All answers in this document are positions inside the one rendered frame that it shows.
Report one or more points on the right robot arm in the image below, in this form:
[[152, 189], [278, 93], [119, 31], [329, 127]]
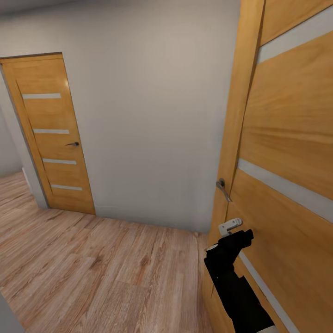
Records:
[[236, 294]]

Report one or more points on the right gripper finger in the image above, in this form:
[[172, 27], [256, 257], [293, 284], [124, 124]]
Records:
[[249, 233]]

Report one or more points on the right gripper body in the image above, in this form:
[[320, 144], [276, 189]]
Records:
[[239, 239]]

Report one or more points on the door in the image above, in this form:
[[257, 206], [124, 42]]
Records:
[[276, 164], [40, 91]]

